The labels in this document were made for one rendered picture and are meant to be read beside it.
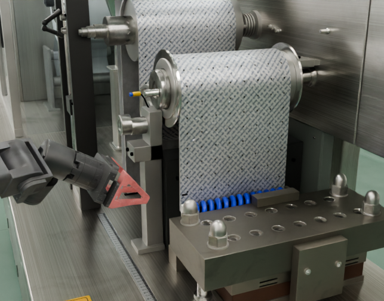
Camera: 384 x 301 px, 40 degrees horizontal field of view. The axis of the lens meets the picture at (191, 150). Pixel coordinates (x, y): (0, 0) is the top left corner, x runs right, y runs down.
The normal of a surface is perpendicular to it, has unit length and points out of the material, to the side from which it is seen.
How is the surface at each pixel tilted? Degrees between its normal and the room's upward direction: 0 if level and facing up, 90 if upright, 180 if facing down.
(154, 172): 90
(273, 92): 90
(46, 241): 0
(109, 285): 0
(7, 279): 0
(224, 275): 90
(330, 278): 90
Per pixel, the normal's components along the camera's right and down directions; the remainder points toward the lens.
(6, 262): 0.00, -0.95
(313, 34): -0.92, 0.13
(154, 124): 0.39, 0.30
